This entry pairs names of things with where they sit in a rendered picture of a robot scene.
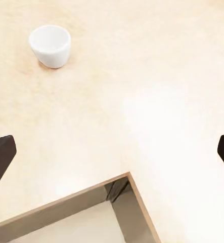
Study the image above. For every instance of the cabinet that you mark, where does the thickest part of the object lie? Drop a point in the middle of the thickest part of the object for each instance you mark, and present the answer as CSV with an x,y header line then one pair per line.
x,y
129,214
59,211

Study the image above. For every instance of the coffee cup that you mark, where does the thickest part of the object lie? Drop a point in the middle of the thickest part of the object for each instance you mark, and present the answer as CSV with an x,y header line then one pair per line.
x,y
51,45

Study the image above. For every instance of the countertop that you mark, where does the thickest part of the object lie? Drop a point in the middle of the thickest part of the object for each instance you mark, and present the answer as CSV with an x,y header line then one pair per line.
x,y
157,67
65,143

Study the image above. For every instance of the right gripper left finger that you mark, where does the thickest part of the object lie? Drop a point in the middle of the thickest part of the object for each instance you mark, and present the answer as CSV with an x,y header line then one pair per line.
x,y
8,151

